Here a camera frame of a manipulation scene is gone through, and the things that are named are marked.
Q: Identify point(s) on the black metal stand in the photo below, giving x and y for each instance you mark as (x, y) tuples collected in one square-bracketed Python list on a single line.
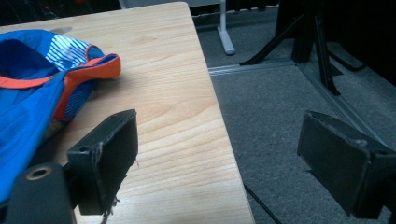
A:
[(306, 40)]

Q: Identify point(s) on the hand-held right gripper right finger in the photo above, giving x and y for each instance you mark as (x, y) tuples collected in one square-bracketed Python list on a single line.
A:
[(339, 161)]

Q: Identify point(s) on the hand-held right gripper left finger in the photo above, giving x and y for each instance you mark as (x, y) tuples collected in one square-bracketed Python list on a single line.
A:
[(107, 155)]

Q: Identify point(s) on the blue and orange sports jersey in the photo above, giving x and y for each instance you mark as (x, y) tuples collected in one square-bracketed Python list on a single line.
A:
[(34, 90)]

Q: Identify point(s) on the white table leg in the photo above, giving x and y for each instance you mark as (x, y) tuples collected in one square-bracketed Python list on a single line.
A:
[(224, 31)]

